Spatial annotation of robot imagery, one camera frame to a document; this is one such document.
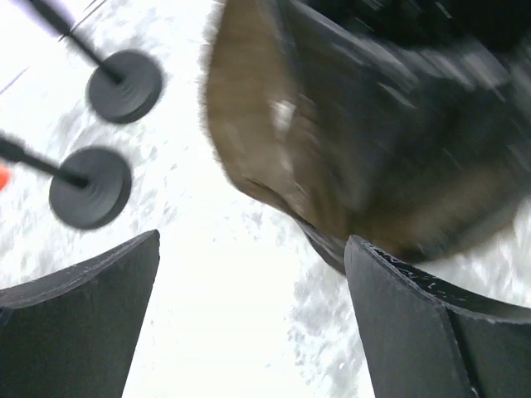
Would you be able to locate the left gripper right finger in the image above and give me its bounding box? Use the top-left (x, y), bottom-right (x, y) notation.
top-left (344, 236), bottom-right (530, 398)

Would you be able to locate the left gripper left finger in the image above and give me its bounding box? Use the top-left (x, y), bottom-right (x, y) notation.
top-left (1, 230), bottom-right (160, 398)

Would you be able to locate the black plastic trash bag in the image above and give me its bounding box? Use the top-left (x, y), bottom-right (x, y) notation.
top-left (205, 1), bottom-right (530, 271)

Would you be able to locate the black stand of pink microphone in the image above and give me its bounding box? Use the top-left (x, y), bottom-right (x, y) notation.
top-left (27, 1), bottom-right (163, 124)

